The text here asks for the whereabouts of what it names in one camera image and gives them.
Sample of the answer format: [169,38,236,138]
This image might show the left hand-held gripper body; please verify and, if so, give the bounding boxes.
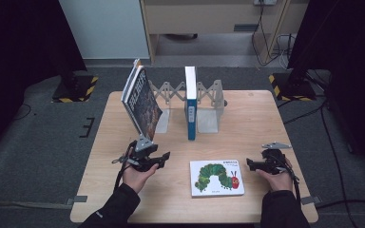
[125,134,160,173]

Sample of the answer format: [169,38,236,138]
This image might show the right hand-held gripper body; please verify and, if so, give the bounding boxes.
[260,142,294,176]

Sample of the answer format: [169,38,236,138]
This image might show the white caterpillar picture book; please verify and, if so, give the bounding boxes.
[188,159,246,200]

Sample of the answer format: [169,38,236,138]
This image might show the dark cover magazine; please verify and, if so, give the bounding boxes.
[122,65,163,143]

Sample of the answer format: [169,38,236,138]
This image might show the thick blue book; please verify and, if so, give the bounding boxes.
[183,66,199,142]

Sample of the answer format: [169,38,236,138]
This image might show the expandable metal book rack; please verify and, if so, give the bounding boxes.
[146,79,228,135]

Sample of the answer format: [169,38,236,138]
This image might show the magazine with portrait cover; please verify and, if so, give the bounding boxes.
[121,58,143,98]

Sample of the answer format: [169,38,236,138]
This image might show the person's right hand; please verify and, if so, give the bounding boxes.
[255,158,295,193]

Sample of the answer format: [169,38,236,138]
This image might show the person's left hand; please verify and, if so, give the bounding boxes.
[121,156,161,195]

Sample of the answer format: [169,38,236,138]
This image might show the grey tape piece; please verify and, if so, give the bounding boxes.
[66,195,89,205]
[299,195,323,205]

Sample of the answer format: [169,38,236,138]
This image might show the black yellow striped stand base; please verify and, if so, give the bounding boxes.
[50,70,100,104]
[267,71,318,103]

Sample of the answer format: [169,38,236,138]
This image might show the dark round object under desk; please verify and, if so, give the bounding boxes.
[163,32,200,42]

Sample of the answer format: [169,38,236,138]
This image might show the black curtain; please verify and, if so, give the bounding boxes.
[285,0,365,174]
[0,0,87,162]

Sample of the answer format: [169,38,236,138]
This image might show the grey floor strip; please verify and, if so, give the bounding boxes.
[0,200,74,211]

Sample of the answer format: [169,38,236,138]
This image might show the white panel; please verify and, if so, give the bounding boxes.
[58,0,150,61]

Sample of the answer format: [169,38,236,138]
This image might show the light wooden desk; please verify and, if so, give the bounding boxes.
[139,0,309,65]

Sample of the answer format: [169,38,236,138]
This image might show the white power strip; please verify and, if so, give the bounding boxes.
[253,0,278,7]

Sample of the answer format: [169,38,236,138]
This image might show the left hand-held gripper cable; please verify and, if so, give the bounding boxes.
[111,142,138,192]

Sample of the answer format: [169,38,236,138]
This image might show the hand-held gripper cable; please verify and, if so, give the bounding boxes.
[279,155,301,204]
[111,142,138,192]

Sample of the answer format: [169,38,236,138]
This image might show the right hand-held gripper cable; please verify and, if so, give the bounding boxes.
[279,155,301,204]

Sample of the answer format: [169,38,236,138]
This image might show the thick black floor cable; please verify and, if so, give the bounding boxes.
[277,94,365,228]

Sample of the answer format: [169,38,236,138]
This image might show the thin black floor cable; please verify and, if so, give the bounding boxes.
[12,103,33,122]

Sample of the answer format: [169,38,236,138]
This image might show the hanging black cables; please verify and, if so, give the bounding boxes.
[250,4,298,68]

